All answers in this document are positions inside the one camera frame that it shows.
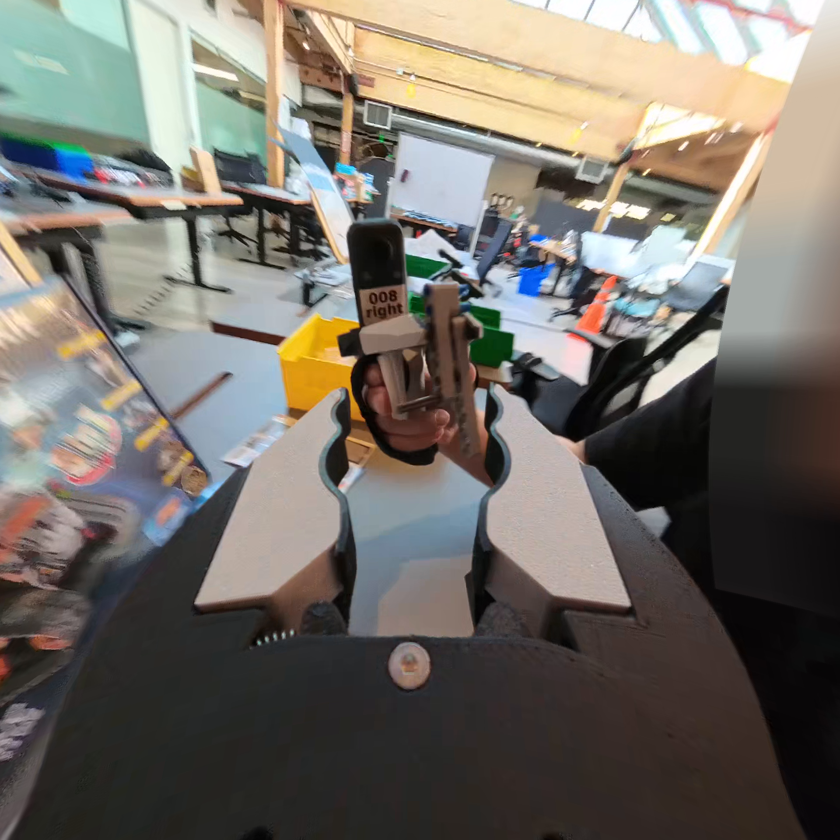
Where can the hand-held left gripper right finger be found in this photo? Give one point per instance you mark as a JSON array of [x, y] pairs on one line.
[[551, 525]]

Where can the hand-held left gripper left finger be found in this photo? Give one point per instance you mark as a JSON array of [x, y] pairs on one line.
[[275, 525]]

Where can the black office chair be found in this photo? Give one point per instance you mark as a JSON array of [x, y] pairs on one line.
[[617, 374]]

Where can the orange traffic cone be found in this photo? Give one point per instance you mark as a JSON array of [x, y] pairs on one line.
[[598, 308]]

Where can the green plastic bin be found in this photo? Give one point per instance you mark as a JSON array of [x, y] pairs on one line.
[[492, 344], [423, 266]]

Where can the brown wooden stick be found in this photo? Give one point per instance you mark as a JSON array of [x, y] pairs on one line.
[[203, 394]]

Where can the blue leaflet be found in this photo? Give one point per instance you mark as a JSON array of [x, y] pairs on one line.
[[256, 443]]

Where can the robot kit box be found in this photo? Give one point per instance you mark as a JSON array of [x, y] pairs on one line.
[[85, 459]]

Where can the toy car box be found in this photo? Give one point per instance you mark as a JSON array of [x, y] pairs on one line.
[[131, 174]]

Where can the wood-edged background desk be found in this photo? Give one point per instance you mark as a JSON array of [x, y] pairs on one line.
[[164, 198], [275, 191]]

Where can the whiteboard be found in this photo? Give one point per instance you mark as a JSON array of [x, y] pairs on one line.
[[439, 177]]

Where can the leaning white display board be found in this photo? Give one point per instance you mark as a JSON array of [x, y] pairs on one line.
[[325, 197]]

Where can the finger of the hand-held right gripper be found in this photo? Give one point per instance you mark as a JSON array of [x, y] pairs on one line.
[[394, 336]]

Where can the yellow plastic bin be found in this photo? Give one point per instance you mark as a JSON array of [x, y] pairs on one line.
[[315, 374]]

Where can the small cardboard box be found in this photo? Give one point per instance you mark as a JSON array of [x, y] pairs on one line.
[[205, 170]]

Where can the grey building beam assembly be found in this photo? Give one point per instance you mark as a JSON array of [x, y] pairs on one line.
[[443, 341]]

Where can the stacked blue and green bins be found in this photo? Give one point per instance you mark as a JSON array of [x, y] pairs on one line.
[[65, 161]]

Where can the person's right hand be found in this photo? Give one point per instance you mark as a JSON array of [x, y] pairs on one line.
[[420, 430]]

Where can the blue floor bin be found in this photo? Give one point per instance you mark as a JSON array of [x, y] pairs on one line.
[[531, 281]]

